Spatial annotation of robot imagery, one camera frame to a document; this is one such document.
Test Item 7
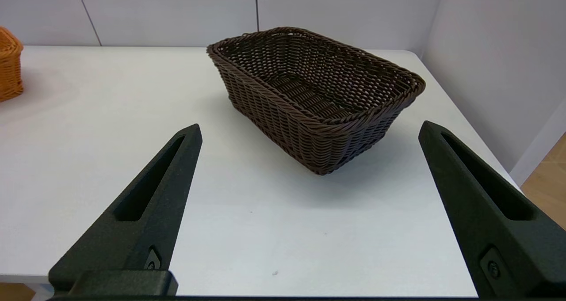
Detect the dark brown wicker basket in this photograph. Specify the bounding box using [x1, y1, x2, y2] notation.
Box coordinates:
[207, 27, 426, 176]

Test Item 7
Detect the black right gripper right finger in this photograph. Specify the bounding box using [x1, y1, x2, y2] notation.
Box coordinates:
[418, 121, 566, 298]

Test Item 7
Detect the orange wicker basket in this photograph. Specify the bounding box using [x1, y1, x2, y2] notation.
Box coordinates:
[0, 27, 24, 103]

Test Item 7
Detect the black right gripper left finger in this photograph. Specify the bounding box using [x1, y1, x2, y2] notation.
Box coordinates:
[49, 124, 203, 296]

